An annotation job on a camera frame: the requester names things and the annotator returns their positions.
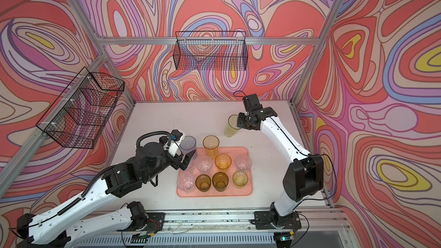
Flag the clear glass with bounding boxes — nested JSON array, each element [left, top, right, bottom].
[[196, 156, 214, 173], [235, 155, 252, 171], [185, 160, 195, 173], [177, 172, 195, 193]]

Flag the blue tinted glass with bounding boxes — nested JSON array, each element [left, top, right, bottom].
[[180, 135, 198, 160]]

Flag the yellow green glass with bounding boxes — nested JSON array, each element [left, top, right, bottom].
[[203, 135, 219, 160]]

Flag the brown glass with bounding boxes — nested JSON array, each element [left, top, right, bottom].
[[195, 174, 211, 192]]

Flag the amber glass row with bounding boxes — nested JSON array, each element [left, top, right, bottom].
[[215, 153, 232, 172]]

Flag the olive glass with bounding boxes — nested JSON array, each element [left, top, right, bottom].
[[212, 172, 229, 192]]

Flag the pink plastic tray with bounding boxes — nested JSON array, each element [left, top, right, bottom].
[[176, 147, 253, 198]]

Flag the light green glass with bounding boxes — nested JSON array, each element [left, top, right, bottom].
[[233, 171, 249, 188]]

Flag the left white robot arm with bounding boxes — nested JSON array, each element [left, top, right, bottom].
[[14, 142, 196, 248]]

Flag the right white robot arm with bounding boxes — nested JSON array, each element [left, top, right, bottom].
[[237, 94, 324, 228]]

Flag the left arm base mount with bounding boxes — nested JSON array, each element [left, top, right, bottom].
[[118, 212, 165, 233]]

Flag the left black wire basket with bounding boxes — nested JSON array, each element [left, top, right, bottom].
[[36, 67, 125, 149]]

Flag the black wire basket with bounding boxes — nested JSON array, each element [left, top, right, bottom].
[[36, 67, 125, 149], [173, 31, 249, 71]]

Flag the back black wire basket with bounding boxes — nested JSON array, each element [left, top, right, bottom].
[[173, 31, 249, 71]]

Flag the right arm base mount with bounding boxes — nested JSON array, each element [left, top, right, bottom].
[[250, 210, 302, 231]]

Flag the aluminium front rail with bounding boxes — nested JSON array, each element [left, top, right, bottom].
[[67, 208, 356, 248]]

